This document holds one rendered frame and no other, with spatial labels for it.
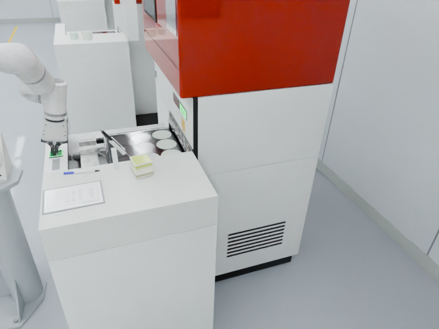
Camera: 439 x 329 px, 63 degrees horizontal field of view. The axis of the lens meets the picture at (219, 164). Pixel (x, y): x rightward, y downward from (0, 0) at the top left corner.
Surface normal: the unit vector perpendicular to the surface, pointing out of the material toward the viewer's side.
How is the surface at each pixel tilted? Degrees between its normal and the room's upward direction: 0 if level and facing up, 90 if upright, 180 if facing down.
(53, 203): 0
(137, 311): 90
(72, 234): 90
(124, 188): 0
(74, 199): 0
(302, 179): 90
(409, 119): 90
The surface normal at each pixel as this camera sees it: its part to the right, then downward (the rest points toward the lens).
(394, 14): -0.94, 0.15
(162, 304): 0.34, 0.51
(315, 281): 0.04, -0.84
